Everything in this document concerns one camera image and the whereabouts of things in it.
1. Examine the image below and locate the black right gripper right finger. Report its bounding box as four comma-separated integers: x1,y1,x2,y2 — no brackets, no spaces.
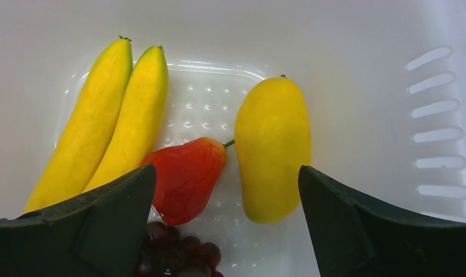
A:
298,166,466,276

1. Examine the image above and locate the yellow fake fruit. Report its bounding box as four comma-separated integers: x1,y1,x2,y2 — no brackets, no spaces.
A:
23,37,169,213
234,75,311,224

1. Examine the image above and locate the dark red fake fruit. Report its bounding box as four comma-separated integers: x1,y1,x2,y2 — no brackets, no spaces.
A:
133,221,224,277

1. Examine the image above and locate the red fake pear fruit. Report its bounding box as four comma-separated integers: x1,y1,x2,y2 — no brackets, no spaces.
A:
141,137,235,226

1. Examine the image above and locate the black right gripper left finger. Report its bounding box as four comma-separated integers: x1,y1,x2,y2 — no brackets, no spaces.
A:
0,164,156,276

